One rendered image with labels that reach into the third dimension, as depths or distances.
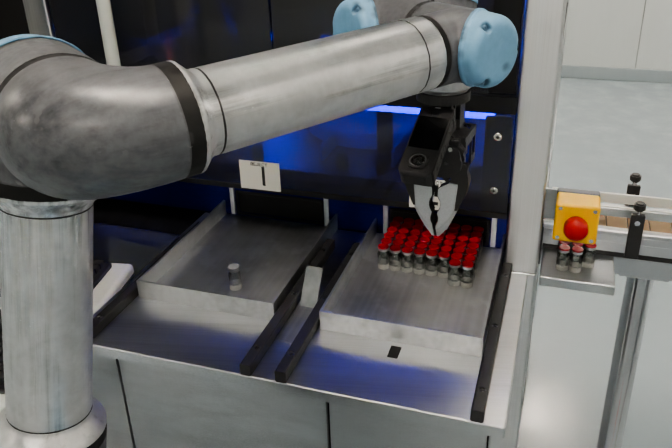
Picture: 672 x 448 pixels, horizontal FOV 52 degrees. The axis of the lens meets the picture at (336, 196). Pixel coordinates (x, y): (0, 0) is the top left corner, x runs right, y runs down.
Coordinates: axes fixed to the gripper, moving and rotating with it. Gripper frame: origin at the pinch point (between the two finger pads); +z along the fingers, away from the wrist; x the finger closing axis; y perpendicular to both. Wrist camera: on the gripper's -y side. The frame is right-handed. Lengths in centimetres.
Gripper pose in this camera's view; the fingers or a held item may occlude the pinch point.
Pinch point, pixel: (434, 229)
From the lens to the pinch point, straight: 99.3
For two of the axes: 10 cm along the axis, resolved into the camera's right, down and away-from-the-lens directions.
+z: 0.3, 9.0, 4.3
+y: 4.0, -4.0, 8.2
